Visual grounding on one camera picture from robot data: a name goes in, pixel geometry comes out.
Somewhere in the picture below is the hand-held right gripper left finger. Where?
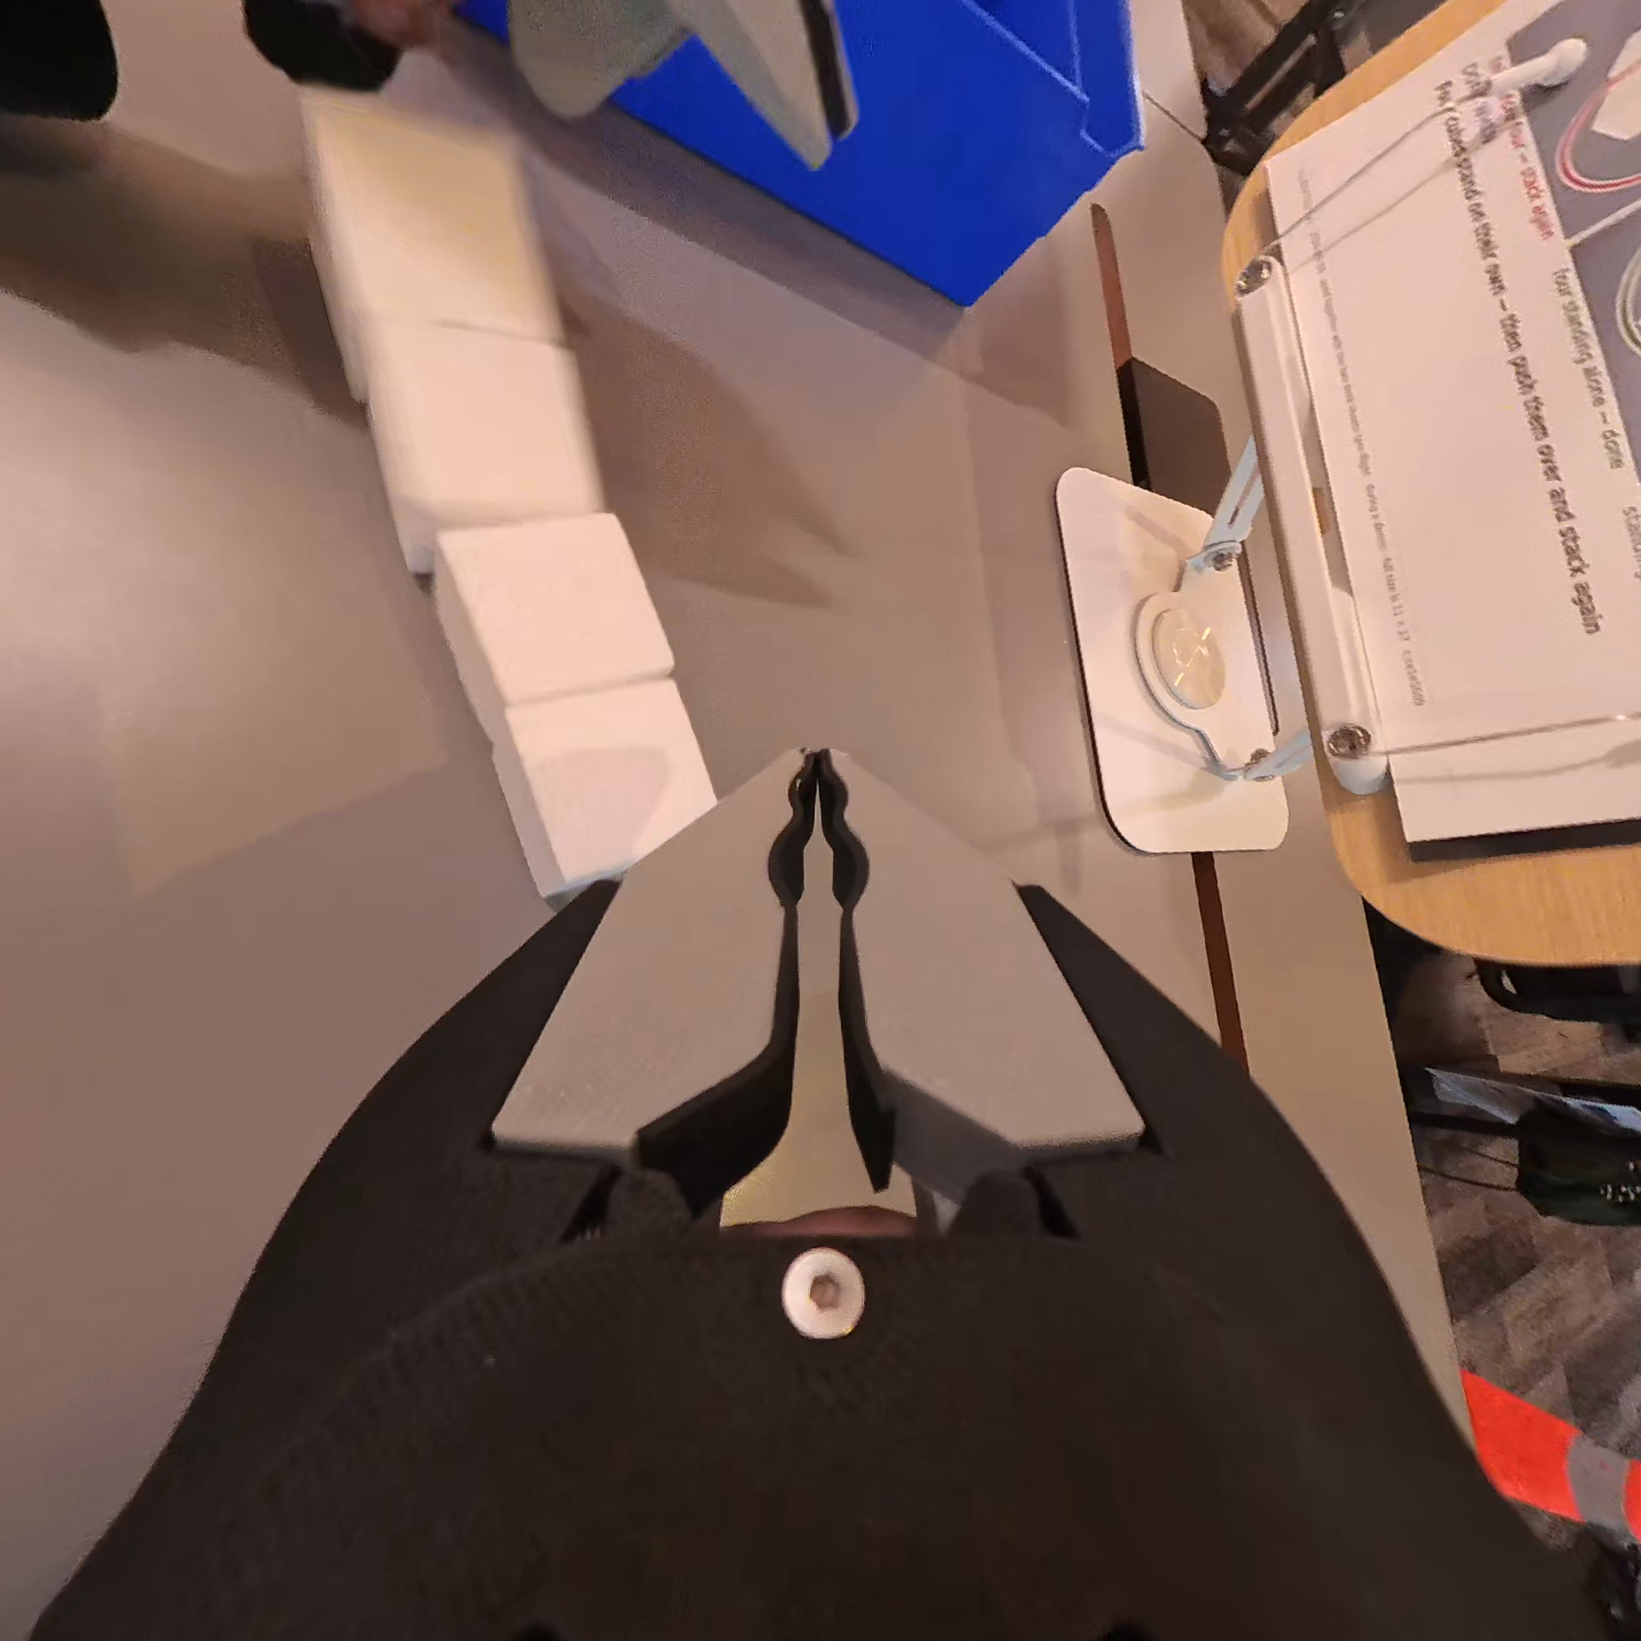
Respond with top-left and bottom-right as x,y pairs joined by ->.
490,747 -> 820,1214

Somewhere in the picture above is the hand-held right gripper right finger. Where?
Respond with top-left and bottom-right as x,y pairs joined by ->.
814,747 -> 1147,1194

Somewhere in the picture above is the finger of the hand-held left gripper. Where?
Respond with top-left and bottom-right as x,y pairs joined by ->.
506,0 -> 861,174

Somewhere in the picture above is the white hard foam cube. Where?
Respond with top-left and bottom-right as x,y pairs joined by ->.
490,680 -> 719,903
430,512 -> 678,743
305,96 -> 568,393
361,319 -> 607,573

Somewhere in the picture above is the large blue plastic bin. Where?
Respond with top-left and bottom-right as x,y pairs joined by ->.
455,0 -> 1147,309

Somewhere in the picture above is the dark green bag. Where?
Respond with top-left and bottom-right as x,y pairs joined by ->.
1512,1096 -> 1641,1231

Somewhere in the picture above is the orange traffic cone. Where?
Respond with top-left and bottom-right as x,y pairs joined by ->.
1459,1366 -> 1641,1546

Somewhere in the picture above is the printed instruction sheet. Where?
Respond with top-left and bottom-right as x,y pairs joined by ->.
1262,0 -> 1641,842

